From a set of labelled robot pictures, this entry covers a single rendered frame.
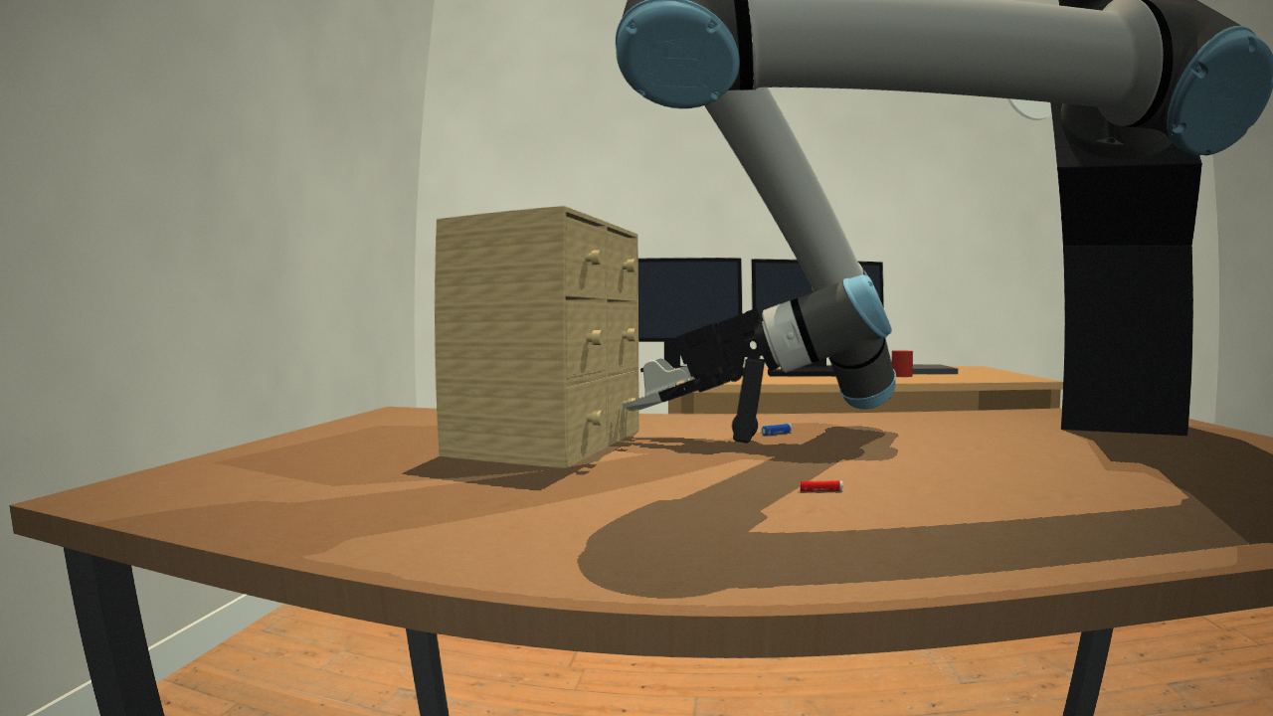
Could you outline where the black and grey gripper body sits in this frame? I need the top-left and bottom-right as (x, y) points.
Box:
(677, 308), (780, 392)

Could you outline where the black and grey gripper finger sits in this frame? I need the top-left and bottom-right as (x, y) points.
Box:
(622, 361), (718, 410)
(656, 359), (694, 387)

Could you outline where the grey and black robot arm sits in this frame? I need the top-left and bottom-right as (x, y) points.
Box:
(616, 0), (1273, 410)

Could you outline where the brown wooden chest of drawers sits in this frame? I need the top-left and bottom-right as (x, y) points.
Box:
(435, 206), (639, 468)

